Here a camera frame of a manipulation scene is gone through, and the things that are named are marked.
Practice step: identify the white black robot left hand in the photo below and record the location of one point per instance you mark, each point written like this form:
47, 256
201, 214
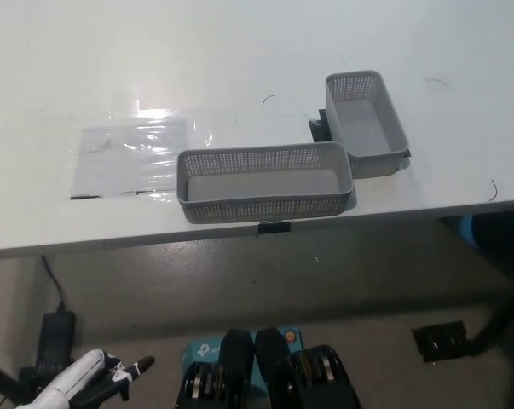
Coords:
82, 370

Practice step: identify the blue object under table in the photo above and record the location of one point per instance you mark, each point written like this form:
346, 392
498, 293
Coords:
463, 232

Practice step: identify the clear plastic film sheet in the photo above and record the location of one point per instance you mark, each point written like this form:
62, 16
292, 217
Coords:
154, 128

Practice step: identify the black tape on table edge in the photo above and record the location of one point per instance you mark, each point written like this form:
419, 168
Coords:
274, 228

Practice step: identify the black tape patch on table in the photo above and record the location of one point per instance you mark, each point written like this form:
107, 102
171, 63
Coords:
321, 130

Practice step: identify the black slanted pole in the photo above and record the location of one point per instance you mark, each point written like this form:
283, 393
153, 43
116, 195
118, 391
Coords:
1, 377

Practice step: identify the black power adapter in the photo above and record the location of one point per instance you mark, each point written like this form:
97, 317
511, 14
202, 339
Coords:
55, 341

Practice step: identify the grey perforated plastic basket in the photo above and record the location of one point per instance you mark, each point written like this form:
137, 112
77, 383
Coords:
261, 209
363, 128

